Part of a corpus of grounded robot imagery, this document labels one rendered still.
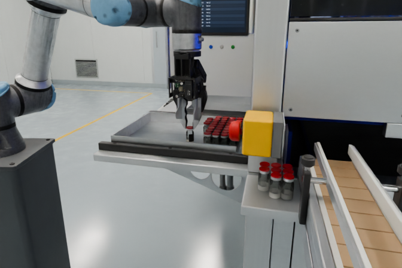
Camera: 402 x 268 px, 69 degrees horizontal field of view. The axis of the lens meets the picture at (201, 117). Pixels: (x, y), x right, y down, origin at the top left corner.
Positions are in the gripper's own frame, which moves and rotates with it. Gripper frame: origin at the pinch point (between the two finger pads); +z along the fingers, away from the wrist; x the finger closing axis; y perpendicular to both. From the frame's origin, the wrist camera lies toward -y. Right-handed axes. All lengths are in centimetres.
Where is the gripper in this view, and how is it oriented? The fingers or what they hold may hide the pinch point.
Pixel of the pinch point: (190, 123)
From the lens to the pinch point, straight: 83.0
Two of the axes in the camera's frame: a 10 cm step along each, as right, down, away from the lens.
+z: 0.0, 9.6, 2.7
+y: -2.5, 2.6, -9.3
